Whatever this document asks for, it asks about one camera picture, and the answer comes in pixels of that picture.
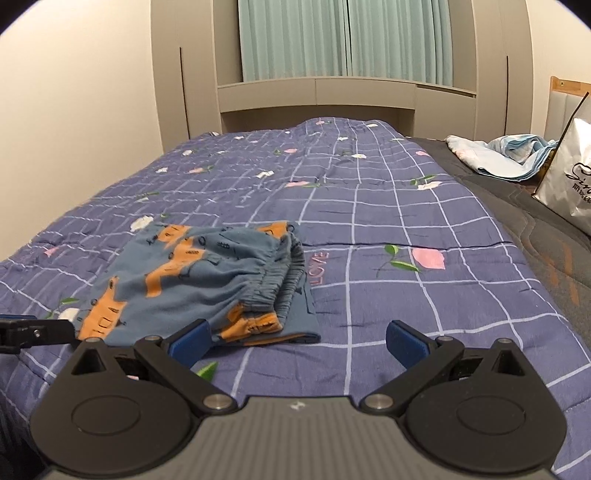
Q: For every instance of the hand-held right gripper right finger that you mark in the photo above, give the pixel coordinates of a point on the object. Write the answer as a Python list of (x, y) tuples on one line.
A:
[(408, 344)]

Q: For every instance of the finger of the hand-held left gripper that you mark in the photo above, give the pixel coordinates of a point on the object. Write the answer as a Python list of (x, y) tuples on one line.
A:
[(37, 332)]

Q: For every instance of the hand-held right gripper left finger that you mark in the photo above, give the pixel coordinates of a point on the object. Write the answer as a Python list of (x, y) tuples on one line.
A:
[(191, 344)]

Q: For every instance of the blue pants with orange print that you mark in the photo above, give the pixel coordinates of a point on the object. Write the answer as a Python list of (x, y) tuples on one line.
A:
[(184, 272)]

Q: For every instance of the blue plaid floral quilt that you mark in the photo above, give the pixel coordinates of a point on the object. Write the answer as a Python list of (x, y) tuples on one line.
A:
[(369, 207)]

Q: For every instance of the dark grey mattress pad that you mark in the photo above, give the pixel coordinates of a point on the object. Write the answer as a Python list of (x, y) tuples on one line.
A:
[(531, 230)]

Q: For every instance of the light blue crumpled cloth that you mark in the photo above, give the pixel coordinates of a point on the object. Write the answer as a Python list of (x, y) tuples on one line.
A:
[(498, 157)]

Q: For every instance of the silver plastic bag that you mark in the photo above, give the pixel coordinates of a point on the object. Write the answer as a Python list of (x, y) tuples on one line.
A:
[(570, 184)]

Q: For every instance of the beige built-in cabinet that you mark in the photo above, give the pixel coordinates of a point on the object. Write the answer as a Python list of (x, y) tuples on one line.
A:
[(323, 94)]

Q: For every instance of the grey padded headboard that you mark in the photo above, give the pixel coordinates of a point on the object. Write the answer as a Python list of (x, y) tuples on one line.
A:
[(561, 106)]

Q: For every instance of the teal curtain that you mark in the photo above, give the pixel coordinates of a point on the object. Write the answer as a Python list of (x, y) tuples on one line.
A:
[(346, 37)]

